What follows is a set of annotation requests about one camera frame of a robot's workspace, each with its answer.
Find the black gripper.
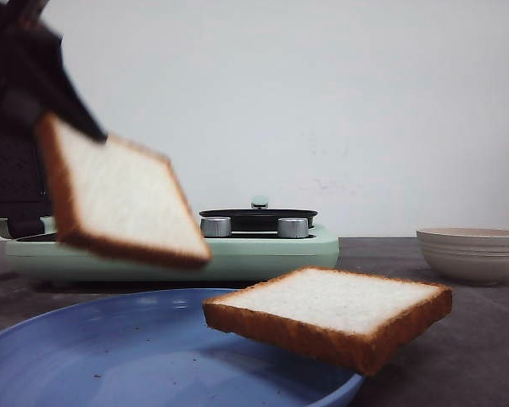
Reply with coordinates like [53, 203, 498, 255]
[0, 1, 108, 142]

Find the toast slice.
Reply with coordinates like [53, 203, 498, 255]
[203, 266, 453, 376]
[35, 114, 212, 268]

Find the beige ribbed bowl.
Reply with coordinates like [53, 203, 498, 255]
[417, 227, 509, 285]

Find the mint green breakfast maker base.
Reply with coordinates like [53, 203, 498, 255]
[5, 216, 339, 282]

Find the silver left control knob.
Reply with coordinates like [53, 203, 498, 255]
[200, 216, 232, 238]

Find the silver control knob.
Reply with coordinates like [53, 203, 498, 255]
[277, 217, 310, 239]
[200, 216, 232, 238]

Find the silver right control knob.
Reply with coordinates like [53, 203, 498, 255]
[277, 217, 310, 239]

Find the blue plate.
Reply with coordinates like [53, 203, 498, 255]
[0, 288, 363, 406]

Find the black frying pan green handle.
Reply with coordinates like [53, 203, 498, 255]
[199, 195, 318, 232]

